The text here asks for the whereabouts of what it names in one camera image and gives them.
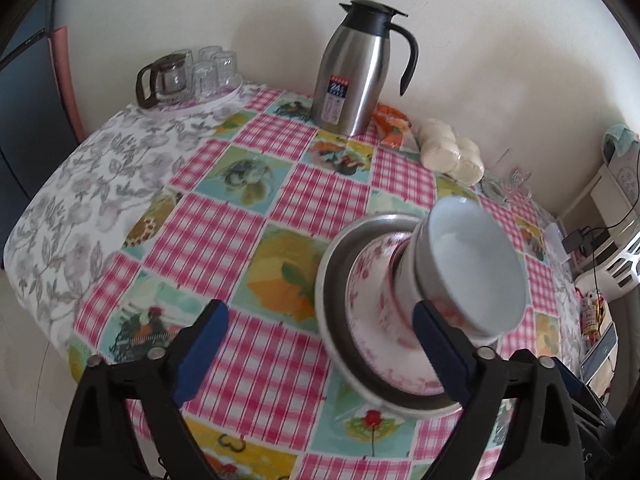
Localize white bowl with red print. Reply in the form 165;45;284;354
419;196;528;346

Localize pink panel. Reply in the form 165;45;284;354
47;26;86;143

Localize dark blue fridge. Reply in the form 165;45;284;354
0;0;86;211

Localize glass teapot black handle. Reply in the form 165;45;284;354
136;55;193;110

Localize clear glass mug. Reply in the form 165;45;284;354
482;150;533;203

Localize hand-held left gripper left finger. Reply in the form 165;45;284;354
56;299;231;480

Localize grey floral tablecloth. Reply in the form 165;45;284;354
2;105;261;356

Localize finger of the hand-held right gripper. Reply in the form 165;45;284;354
552;360;586;403

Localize bag of steamed buns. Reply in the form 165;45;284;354
417;119;485;184

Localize white slatted basket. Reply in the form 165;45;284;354
600;232;640;306

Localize stainless steel thermos jug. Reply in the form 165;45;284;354
311;0;420;137

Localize pink floral round plate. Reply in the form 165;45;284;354
347;237;451;396

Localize stainless steel basin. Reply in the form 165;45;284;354
314;212;516;418

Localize orange snack packet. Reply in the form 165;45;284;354
370;103;413;148

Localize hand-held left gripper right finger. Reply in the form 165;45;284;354
411;299;586;480

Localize black charger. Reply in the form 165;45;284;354
562;230;588;256

